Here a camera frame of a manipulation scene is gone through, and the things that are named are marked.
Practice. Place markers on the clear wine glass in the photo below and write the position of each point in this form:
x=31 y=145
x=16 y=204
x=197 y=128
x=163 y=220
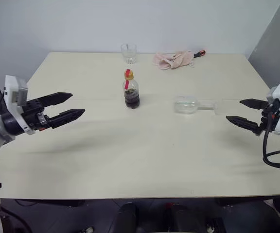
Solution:
x=185 y=104

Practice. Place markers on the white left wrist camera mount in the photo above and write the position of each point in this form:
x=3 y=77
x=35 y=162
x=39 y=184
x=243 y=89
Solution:
x=11 y=85

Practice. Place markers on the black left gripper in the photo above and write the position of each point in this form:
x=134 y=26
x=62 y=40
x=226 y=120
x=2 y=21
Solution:
x=34 y=114

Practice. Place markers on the clear glass tumbler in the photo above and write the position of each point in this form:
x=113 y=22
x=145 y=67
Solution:
x=128 y=54

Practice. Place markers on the gold bottle cap red tape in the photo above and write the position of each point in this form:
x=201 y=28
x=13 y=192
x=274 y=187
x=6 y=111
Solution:
x=129 y=74

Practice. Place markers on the dark liquid plastic bottle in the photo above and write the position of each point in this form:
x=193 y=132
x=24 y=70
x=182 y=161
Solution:
x=132 y=99

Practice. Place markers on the pink cloth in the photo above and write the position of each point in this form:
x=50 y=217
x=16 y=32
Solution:
x=169 y=60

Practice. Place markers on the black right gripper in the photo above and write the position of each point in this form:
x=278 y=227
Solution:
x=268 y=119

